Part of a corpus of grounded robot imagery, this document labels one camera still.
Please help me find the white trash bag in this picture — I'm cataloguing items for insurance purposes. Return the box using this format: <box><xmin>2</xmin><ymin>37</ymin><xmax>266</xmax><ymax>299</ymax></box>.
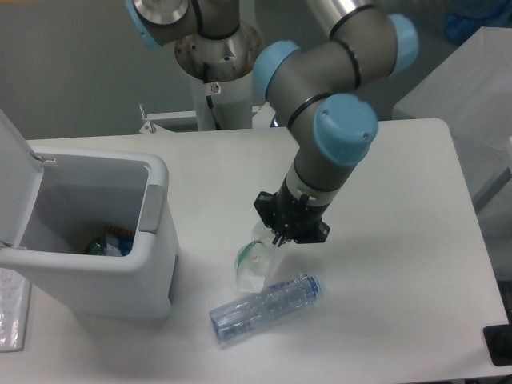
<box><xmin>234</xmin><ymin>221</ymin><xmax>289</xmax><ymax>293</ymax></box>

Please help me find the white pedestal base frame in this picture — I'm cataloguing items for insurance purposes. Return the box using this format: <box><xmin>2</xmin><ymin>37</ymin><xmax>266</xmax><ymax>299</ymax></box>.
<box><xmin>138</xmin><ymin>102</ymin><xmax>282</xmax><ymax>134</ymax></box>

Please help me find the white trash can lid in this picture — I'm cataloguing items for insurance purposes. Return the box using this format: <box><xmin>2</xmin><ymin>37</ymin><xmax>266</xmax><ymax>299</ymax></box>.
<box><xmin>1</xmin><ymin>114</ymin><xmax>44</xmax><ymax>248</ymax></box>

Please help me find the grey white side cabinet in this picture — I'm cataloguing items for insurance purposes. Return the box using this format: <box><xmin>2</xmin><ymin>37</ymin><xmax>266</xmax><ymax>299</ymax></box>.
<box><xmin>392</xmin><ymin>27</ymin><xmax>511</xmax><ymax>211</ymax></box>

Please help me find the black cable on pedestal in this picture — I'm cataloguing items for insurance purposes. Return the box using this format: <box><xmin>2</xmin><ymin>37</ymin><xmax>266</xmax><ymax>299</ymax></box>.
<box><xmin>202</xmin><ymin>62</ymin><xmax>222</xmax><ymax>131</ymax></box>

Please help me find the blue plastic bag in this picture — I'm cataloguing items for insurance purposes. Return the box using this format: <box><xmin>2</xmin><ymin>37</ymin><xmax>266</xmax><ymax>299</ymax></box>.
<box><xmin>443</xmin><ymin>1</ymin><xmax>511</xmax><ymax>46</ymax></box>

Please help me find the white trash can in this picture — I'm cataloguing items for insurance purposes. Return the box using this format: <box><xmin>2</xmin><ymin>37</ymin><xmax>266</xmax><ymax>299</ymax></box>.
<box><xmin>1</xmin><ymin>146</ymin><xmax>178</xmax><ymax>318</ymax></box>

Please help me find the trash inside can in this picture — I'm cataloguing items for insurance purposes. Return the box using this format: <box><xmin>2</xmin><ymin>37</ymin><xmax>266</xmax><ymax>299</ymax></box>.
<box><xmin>84</xmin><ymin>226</ymin><xmax>135</xmax><ymax>257</ymax></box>

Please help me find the black device at edge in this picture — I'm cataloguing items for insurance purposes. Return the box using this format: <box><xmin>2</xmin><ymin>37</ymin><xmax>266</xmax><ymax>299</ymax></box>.
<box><xmin>483</xmin><ymin>324</ymin><xmax>511</xmax><ymax>366</ymax></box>

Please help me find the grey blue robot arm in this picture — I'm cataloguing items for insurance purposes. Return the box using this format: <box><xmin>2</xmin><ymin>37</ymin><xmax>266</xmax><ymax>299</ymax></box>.
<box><xmin>126</xmin><ymin>1</ymin><xmax>419</xmax><ymax>246</ymax></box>

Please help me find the clear plastic water bottle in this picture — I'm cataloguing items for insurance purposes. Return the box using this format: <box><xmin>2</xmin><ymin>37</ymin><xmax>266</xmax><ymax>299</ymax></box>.
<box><xmin>209</xmin><ymin>274</ymin><xmax>325</xmax><ymax>346</ymax></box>

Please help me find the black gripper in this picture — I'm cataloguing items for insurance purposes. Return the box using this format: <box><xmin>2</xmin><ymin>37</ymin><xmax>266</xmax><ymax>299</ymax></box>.
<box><xmin>254</xmin><ymin>180</ymin><xmax>330</xmax><ymax>246</ymax></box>

